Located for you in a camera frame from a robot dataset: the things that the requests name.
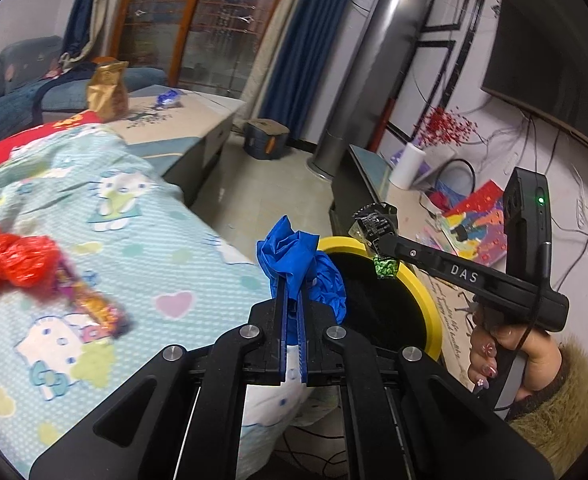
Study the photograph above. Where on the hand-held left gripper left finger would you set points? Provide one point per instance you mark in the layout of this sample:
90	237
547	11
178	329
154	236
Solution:
281	330

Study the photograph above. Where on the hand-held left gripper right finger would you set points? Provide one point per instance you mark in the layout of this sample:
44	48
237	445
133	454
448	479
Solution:
303	340

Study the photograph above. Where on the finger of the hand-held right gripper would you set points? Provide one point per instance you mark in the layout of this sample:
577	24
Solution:
396	250

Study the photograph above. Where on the black snack wrapper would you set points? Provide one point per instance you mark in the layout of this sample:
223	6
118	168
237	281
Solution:
373	222

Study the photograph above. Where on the yellow rimmed black bin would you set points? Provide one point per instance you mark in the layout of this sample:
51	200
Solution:
431	320

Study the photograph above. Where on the blue plastic bag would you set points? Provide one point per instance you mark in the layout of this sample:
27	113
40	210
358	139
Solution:
289	250

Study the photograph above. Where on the person's right forearm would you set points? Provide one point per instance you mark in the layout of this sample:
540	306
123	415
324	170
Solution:
568	410

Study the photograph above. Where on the person's right hand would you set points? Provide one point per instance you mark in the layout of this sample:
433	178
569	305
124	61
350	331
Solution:
541	355

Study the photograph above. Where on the red colourful picture book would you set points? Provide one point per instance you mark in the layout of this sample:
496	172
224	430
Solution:
478	210

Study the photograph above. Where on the white paper towel roll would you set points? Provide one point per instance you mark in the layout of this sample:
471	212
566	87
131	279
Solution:
407	167

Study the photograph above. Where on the grey television cabinet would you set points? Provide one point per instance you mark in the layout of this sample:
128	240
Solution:
368	170

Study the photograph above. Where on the cartoon cat printed blanket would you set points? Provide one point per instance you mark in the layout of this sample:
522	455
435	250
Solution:
149	240

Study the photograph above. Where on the dark storage box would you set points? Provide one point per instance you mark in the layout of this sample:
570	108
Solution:
264	142

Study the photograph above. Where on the purple gold candy wrapper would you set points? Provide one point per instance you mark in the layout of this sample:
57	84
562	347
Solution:
96	310

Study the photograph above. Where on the grey standing air conditioner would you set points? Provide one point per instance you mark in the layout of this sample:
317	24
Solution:
373	60

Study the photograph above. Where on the blue curtain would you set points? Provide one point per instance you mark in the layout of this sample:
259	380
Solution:
304	50
86	5

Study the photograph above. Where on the grey coffee table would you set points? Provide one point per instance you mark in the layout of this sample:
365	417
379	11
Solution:
184	125

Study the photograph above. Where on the black flat television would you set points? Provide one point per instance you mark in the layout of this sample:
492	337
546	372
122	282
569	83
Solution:
563	60

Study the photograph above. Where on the blue candy wrapper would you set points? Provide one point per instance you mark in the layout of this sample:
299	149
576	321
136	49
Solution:
169	98

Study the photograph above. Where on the red plastic bag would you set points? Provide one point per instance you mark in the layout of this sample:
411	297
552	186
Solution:
19	255

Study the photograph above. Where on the wooden framed window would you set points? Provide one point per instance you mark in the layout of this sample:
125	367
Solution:
214	25

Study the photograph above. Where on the gold snack bag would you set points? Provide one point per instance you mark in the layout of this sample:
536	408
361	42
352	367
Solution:
108	95

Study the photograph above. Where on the red blanket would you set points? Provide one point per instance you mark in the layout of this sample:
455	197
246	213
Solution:
4	152

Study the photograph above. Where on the blue fabric sofa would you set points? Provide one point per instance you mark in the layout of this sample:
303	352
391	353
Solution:
14	100

